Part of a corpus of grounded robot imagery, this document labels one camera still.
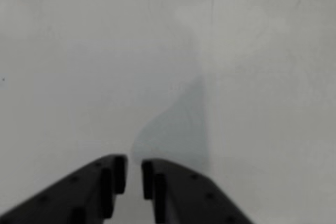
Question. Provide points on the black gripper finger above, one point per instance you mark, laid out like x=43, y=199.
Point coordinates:
x=186, y=197
x=76, y=195

